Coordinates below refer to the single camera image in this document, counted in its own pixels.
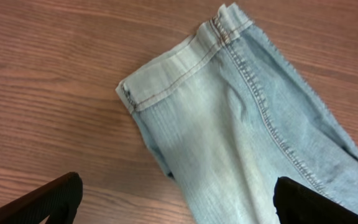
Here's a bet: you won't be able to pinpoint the light blue denim shorts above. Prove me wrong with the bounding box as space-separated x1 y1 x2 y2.
116 4 358 223

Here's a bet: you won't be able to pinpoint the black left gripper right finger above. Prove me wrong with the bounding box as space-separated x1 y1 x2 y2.
273 177 358 224

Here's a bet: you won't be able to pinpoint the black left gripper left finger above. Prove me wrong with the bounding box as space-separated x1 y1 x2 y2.
0 172 83 224

